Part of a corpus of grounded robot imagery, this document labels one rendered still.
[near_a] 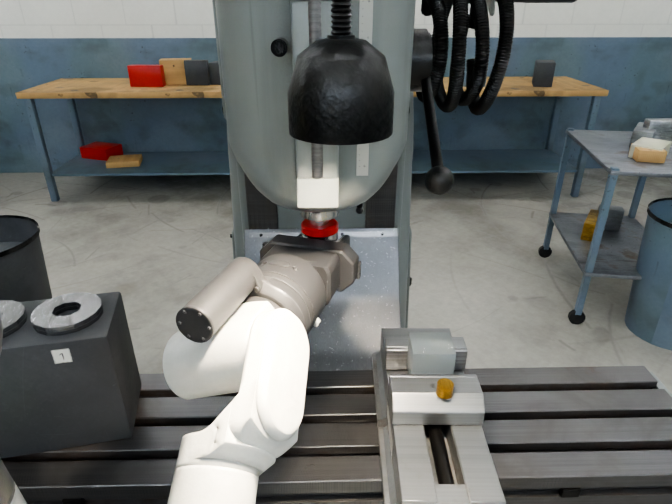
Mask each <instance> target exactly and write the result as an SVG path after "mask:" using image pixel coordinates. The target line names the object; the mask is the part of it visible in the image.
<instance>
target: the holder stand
mask: <svg viewBox="0 0 672 504"><path fill-rule="evenodd" d="M0 310H1V315H2V322H3V339H2V351H1V355H0V458H1V459H2V458H8V457H14V456H21V455H27V454H33V453H39V452H45V451H52V450H58V449H64V448H70V447H77V446H83V445H89V444H95V443H101V442H108V441H114V440H120V439H126V438H131V437H132V435H133V430H134V424H135V419H136V413H137V407H138V402H139V396H140V390H141V385H142V384H141V380H140V375H139V371H138V366H137V362H136V358H135V353H134V349H133V344H132V340H131V335H130V331H129V327H128V322H127V318H126V313H125V309H124V304H123V300H122V296H121V293H120V292H109V293H100V294H92V293H88V292H74V293H69V294H64V295H60V296H57V297H54V298H52V299H44V300H35V301H25V302H16V301H13V300H0Z"/></svg>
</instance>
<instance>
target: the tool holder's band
mask: <svg viewBox="0 0 672 504"><path fill-rule="evenodd" d="M301 231H302V232H303V233H304V234H305V235H307V236H311V237H328V236H332V235H334V234H336V233H337V232H338V222H337V221H336V220H335V219H332V220H329V223H328V224H326V225H323V226H316V225H313V224H312V223H311V221H310V220H306V219H305V220H304V221H302V223H301Z"/></svg>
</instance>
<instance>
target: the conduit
mask: <svg viewBox="0 0 672 504"><path fill-rule="evenodd" d="M513 1H514V0H497V3H498V8H499V9H498V10H499V15H500V16H499V18H500V19H499V20H500V21H499V23H500V24H499V26H500V27H499V33H498V34H499V36H498V37H499V38H498V40H499V41H498V44H497V45H498V47H496V48H497V50H496V51H497V52H496V55H495V57H496V58H494V59H495V61H494V64H493V65H494V66H492V67H493V69H491V70H492V71H491V74H490V77H489V79H488V81H487V82H488V83H487V85H486V87H485V89H484V91H483V93H482V95H481V97H480V95H479V94H480V92H481V90H482V88H483V86H484V82H485V79H486V76H487V71H488V65H489V63H488V62H489V56H490V54H489V53H490V51H489V50H490V48H489V46H490V45H489V43H490V41H489V40H490V38H489V37H490V35H489V34H490V32H489V31H490V29H489V28H490V26H489V17H488V11H487V4H486V1H485V0H422V3H421V13H422V14H423V15H424V16H430V15H432V20H433V25H434V26H433V32H432V33H433V34H432V35H431V37H432V45H433V59H432V71H431V84H432V91H433V98H434V99H435V102H436V104H437V106H438V108H439V109H440V110H442V111H443V112H446V113H450V112H452V111H453V110H455V109H456V107H457V106H458V105H459V106H468V107H469V109H470V112H471V113H472V114H474V115H482V114H484V113H485V112H486V111H487V110H488V109H489V108H490V107H491V106H492V104H493V103H494V101H495V99H496V97H497V95H498V93H499V91H500V88H501V86H502V85H501V84H503V83H502V82H503V79H504V76H505V73H506V70H507V67H508V66H507V65H508V64H509V63H508V62H509V59H510V55H511V54H510V53H511V52H512V51H511V49H512V46H513V45H512V43H513V41H512V40H513V37H514V35H513V34H514V30H515V29H514V27H515V26H514V24H515V22H514V21H515V19H514V18H515V16H514V15H515V13H514V12H515V10H514V9H515V8H514V2H513ZM468 4H470V5H471V6H470V13H469V14H468ZM452 6H453V29H452V30H453V32H452V34H453V35H452V37H453V38H452V40H453V41H452V43H453V44H452V46H453V47H452V51H451V52H452V53H451V55H452V56H451V58H452V59H451V64H450V71H449V72H450V73H449V85H448V86H449V87H448V93H447V95H446V92H445V89H444V84H443V78H444V73H445V70H446V64H447V58H448V57H447V56H448V52H449V51H448V49H449V48H448V46H449V44H448V43H449V41H448V40H449V38H448V37H449V35H448V34H449V32H448V30H449V29H448V17H449V14H450V11H451V8H452ZM469 28H471V29H475V37H476V38H475V39H476V41H475V42H476V44H475V45H476V46H475V47H476V49H475V50H476V52H475V53H476V54H475V56H476V57H475V58H472V59H468V60H467V61H466V62H467V63H466V62H465V60H466V59H465V57H466V55H465V54H466V51H467V50H466V48H467V47H466V45H467V44H466V42H467V41H466V39H467V34H468V29H469ZM465 63H466V69H467V70H466V76H467V77H466V90H465V92H464V91H463V82H464V74H465V73H464V71H465V70H464V69H465Z"/></svg>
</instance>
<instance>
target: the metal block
mask: <svg viewBox="0 0 672 504"><path fill-rule="evenodd" d="M455 360H456V352H455V349H454V346H453V343H452V340H451V336H450V333H449V332H409V338H408V351H407V363H406V364H407V369H408V374H454V367H455Z"/></svg>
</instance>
